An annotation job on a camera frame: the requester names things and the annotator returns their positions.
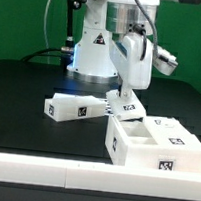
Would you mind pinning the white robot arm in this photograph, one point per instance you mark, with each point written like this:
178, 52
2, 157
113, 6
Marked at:
123, 17

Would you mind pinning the white base sheet with tags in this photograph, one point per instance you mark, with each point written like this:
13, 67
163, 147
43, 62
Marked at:
108, 110

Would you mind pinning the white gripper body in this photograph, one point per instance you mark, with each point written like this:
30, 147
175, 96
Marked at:
133, 60

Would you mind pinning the white cabinet body box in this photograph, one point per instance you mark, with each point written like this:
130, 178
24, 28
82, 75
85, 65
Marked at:
126, 144

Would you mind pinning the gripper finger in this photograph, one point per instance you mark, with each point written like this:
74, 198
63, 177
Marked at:
125, 92

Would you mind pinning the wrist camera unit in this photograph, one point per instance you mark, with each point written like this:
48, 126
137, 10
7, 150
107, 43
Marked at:
165, 63

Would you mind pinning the white front fence bar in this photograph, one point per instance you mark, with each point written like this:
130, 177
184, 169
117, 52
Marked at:
78, 175

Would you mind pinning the white cabinet top block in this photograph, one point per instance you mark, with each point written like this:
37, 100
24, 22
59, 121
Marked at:
63, 107

